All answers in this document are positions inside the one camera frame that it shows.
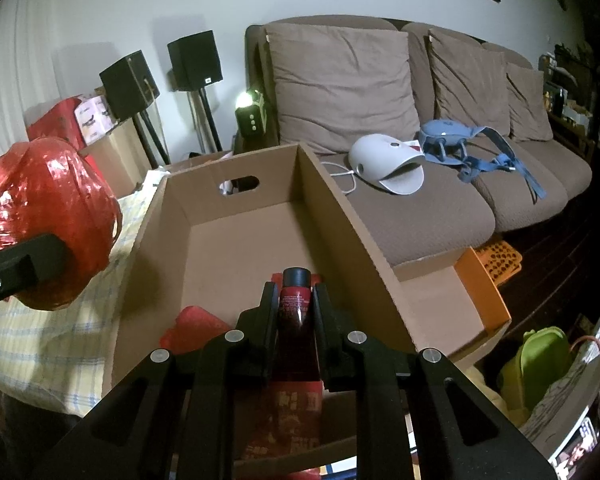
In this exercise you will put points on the dark red bottle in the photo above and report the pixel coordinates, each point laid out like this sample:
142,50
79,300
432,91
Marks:
295,320

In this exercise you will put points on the white dome-shaped device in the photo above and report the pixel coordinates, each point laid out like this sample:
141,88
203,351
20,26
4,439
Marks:
380,160

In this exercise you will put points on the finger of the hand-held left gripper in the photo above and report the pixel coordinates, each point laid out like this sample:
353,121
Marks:
25,265

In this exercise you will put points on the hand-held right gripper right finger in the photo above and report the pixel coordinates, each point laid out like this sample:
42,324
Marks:
322,320

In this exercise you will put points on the green plastic container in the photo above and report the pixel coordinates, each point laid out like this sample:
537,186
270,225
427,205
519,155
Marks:
535,365

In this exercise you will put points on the brown sofa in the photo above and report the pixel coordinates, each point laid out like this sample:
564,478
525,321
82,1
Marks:
430,220

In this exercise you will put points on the large brown cushion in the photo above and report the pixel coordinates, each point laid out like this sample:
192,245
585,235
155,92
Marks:
340,85

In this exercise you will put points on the yellow checked tablecloth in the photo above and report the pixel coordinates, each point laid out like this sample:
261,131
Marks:
55,350

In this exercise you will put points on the medium brown cushion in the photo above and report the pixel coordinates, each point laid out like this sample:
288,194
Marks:
470,80

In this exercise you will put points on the low cardboard box of clutter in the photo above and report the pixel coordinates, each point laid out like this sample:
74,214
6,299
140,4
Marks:
195,160

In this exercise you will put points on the cluttered wooden shelf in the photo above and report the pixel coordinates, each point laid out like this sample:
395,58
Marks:
570,100

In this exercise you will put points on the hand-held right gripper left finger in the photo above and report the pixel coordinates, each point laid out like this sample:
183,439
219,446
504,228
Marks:
270,320

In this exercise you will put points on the blue baby carrier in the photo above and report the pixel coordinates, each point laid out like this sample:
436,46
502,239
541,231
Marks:
445,132

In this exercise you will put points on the black speaker stand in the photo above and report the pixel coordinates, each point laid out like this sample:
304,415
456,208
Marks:
207,120
152,140

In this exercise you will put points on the red heart foil box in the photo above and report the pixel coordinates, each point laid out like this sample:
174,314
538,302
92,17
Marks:
50,195

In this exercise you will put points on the orange plastic crate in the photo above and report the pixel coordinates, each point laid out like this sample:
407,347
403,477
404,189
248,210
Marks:
485,290

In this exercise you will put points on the small brown cushion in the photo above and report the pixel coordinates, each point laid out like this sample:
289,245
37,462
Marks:
527,105

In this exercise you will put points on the grey patterned paper bag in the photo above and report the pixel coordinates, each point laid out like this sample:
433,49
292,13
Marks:
565,395

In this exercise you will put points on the brown cardboard box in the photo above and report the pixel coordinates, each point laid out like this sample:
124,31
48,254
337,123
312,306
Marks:
240,240

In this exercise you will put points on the red packet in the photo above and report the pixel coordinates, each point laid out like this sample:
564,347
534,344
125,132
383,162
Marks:
195,330

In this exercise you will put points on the black lantern lamp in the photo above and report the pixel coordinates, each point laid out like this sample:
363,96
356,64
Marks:
250,115

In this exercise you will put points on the shallow cardboard tray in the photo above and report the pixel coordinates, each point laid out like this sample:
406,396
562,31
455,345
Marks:
440,305

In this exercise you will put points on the large red gift box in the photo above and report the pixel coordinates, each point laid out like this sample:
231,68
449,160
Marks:
50,120

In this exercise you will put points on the black speaker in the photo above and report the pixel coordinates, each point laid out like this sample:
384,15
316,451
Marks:
195,60
127,85

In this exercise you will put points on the small white printed box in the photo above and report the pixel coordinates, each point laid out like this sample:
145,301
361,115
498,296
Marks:
95,120

